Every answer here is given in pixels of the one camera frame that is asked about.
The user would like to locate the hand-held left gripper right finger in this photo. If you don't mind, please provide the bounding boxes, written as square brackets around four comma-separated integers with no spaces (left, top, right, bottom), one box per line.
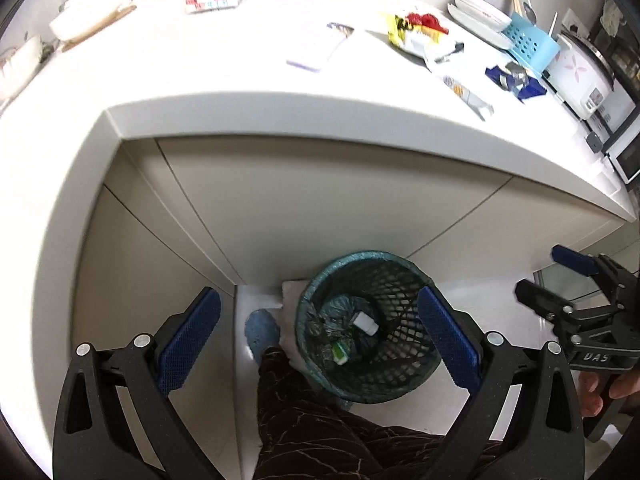
[417,286,586,480]

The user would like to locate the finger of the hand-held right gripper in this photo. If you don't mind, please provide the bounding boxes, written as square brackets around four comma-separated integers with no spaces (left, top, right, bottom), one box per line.
[515,279,613,333]
[551,244,633,292]

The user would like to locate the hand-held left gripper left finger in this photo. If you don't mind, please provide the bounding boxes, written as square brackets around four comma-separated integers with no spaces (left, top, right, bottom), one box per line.
[52,287,236,480]

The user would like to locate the green mesh trash bin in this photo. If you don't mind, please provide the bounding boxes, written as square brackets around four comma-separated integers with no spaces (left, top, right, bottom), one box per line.
[294,249,443,405]

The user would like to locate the red mesh net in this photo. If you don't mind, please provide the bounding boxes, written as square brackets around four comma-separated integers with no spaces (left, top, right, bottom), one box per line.
[405,11,449,34]

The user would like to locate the person's right hand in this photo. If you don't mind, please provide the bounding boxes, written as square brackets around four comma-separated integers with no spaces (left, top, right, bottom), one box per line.
[579,367,640,418]

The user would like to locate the blue slipper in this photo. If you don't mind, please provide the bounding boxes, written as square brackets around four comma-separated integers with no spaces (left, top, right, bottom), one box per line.
[244,309,282,366]

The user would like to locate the small white box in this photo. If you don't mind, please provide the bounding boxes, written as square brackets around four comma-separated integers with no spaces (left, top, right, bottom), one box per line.
[352,311,379,335]

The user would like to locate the green plastic bin liner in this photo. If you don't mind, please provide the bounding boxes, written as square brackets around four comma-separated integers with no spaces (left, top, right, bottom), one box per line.
[294,249,436,393]

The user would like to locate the white microwave oven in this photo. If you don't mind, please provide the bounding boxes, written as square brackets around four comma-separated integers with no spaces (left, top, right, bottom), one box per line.
[602,125,640,184]

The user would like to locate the person's brown patterned trouser leg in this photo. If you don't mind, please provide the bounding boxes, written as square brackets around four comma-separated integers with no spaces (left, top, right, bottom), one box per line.
[252,347,501,480]

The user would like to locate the beige counter cabinet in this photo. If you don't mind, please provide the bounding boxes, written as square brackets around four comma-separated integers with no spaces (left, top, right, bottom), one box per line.
[70,135,626,480]

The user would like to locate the white rice cooker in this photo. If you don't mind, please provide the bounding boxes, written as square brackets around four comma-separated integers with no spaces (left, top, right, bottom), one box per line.
[542,30,618,121]

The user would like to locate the silver stick wrapper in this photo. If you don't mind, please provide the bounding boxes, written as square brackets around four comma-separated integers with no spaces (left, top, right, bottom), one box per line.
[442,76,495,121]

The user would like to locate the blue foil wrapper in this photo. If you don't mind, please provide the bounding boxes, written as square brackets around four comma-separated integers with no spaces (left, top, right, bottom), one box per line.
[485,61,546,104]

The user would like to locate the dark metal shelf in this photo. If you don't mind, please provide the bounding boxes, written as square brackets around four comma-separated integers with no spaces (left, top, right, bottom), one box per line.
[595,0,640,98]

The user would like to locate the blue perforated utensil basket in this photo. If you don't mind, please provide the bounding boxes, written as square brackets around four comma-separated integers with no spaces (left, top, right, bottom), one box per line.
[501,12,561,73]

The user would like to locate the black plastic spoon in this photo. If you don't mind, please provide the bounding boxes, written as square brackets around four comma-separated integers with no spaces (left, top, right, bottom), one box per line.
[434,42,466,64]

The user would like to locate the white oval dish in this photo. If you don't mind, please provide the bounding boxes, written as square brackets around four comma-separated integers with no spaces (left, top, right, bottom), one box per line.
[446,4,516,52]

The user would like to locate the yellow snack wrapper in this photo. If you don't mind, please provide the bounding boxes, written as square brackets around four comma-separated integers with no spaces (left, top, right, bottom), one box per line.
[382,12,451,53]

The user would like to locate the white paper sheet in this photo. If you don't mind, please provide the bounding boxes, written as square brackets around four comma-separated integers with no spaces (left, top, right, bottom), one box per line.
[286,22,356,73]

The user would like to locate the clear bubble wrap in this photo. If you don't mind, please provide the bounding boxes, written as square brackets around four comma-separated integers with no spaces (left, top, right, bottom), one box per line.
[0,35,51,111]

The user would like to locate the wooden spatula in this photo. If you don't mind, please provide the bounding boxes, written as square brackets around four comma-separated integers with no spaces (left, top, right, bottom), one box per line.
[60,4,137,53]

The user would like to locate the large white bowl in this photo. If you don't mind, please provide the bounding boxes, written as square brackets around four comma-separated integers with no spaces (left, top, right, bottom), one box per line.
[49,0,132,43]

